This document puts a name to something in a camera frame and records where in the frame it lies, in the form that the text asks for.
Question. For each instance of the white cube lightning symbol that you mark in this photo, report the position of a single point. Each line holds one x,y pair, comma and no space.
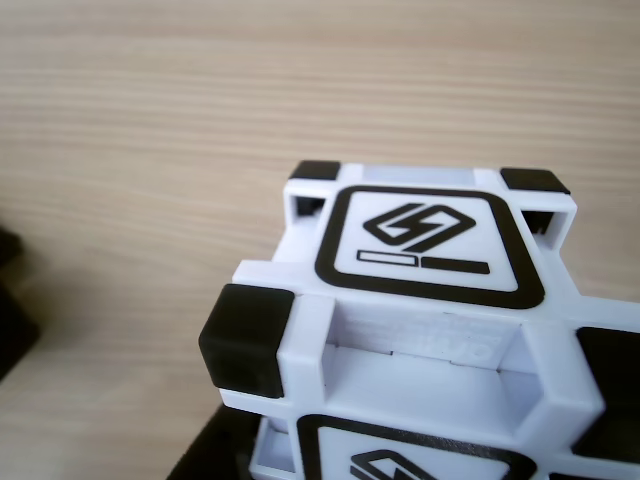
425,235

